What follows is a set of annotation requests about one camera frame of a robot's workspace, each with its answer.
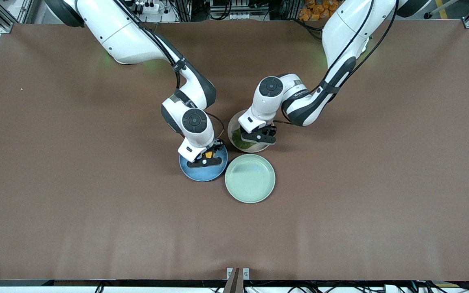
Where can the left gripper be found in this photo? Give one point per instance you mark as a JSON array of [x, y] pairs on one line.
[[270, 130]]

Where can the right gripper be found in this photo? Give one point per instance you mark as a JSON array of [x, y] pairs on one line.
[[217, 147]]

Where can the yellow lemon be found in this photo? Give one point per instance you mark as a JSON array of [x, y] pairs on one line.
[[209, 155]]

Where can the green lettuce leaf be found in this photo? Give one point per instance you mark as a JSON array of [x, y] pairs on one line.
[[238, 139]]

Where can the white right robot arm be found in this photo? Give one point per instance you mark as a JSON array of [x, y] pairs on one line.
[[128, 36]]

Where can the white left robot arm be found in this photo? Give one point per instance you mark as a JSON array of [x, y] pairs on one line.
[[344, 32]]

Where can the beige round plate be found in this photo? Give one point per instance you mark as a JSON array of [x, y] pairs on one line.
[[255, 148]]

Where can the blue round plate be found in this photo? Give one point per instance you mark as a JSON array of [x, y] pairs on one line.
[[202, 174]]

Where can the mint green round plate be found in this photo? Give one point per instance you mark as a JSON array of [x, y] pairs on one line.
[[250, 179]]

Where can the orange packaged items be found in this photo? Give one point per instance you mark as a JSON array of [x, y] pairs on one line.
[[320, 9]]

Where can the white power strip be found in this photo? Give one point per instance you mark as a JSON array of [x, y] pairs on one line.
[[153, 10]]

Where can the metal table edge bracket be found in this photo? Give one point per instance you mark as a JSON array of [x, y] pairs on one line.
[[237, 278]]

